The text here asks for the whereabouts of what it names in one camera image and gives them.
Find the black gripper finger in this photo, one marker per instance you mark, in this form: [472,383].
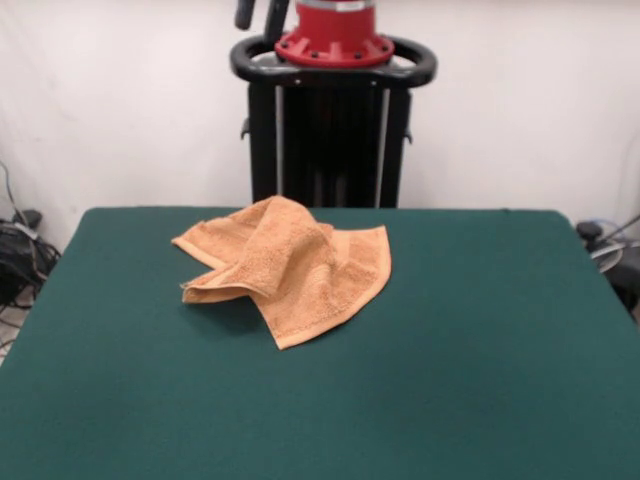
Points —
[277,20]
[245,15]

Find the tan terry towel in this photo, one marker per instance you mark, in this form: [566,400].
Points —
[300,260]

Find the dark green table cloth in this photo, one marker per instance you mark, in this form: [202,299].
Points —
[350,400]

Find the grey chair base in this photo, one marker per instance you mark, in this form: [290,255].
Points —
[607,257]

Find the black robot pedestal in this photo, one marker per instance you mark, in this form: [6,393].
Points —
[325,150]

